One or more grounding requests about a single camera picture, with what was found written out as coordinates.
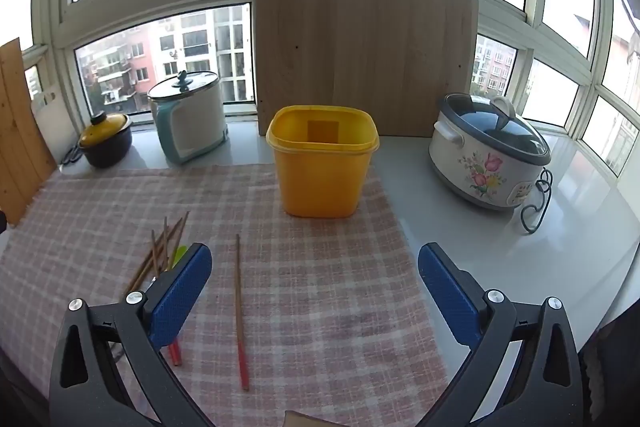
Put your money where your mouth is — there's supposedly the pine wood plank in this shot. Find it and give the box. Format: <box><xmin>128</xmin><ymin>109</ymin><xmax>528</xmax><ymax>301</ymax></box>
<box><xmin>0</xmin><ymin>38</ymin><xmax>57</xmax><ymax>227</ymax></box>

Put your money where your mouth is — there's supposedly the cardboard piece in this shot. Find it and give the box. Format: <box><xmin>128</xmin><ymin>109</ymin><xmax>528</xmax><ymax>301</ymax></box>
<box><xmin>284</xmin><ymin>409</ymin><xmax>331</xmax><ymax>427</ymax></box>

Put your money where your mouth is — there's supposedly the light wooden board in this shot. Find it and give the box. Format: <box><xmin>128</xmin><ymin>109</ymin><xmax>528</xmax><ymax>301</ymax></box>
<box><xmin>256</xmin><ymin>0</ymin><xmax>480</xmax><ymax>138</ymax></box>

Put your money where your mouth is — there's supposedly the floral white slow cooker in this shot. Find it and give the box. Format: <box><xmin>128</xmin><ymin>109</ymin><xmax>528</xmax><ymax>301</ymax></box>
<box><xmin>428</xmin><ymin>93</ymin><xmax>552</xmax><ymax>211</ymax></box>

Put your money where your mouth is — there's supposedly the black pot with yellow lid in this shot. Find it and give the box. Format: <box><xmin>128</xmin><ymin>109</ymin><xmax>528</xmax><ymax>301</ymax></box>
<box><xmin>78</xmin><ymin>111</ymin><xmax>133</xmax><ymax>168</ymax></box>

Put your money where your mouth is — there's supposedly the dark cloth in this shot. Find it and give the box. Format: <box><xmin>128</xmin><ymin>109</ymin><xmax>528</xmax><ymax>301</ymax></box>
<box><xmin>580</xmin><ymin>317</ymin><xmax>640</xmax><ymax>427</ymax></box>

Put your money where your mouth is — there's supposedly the white teal electric pot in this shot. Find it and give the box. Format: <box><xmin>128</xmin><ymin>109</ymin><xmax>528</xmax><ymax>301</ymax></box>
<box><xmin>147</xmin><ymin>70</ymin><xmax>229</xmax><ymax>165</ymax></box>

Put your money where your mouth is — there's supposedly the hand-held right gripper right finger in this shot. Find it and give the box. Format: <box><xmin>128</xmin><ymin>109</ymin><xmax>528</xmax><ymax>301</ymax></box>
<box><xmin>415</xmin><ymin>243</ymin><xmax>585</xmax><ymax>427</ymax></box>

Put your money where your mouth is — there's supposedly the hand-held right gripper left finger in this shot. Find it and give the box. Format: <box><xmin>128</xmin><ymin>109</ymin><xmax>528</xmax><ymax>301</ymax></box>
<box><xmin>48</xmin><ymin>243</ymin><xmax>213</xmax><ymax>427</ymax></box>

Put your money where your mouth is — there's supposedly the red-tipped wooden chopstick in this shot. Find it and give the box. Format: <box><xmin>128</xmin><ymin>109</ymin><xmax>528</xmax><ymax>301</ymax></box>
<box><xmin>235</xmin><ymin>234</ymin><xmax>250</xmax><ymax>391</ymax></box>
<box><xmin>150</xmin><ymin>229</ymin><xmax>177</xmax><ymax>365</ymax></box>
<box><xmin>124</xmin><ymin>217</ymin><xmax>184</xmax><ymax>294</ymax></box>
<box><xmin>161</xmin><ymin>216</ymin><xmax>182</xmax><ymax>366</ymax></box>
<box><xmin>142</xmin><ymin>211</ymin><xmax>191</xmax><ymax>290</ymax></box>

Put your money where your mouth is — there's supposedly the yellow plastic container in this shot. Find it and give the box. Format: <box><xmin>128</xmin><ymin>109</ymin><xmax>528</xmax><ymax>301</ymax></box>
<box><xmin>266</xmin><ymin>105</ymin><xmax>379</xmax><ymax>219</ymax></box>

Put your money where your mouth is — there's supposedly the pink checked cloth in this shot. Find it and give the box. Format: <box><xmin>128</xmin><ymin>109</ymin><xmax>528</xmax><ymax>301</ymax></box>
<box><xmin>0</xmin><ymin>163</ymin><xmax>451</xmax><ymax>427</ymax></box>

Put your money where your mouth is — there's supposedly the white cutting board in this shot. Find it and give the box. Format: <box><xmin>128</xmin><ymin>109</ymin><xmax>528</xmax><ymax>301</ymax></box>
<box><xmin>31</xmin><ymin>92</ymin><xmax>76</xmax><ymax>162</ymax></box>

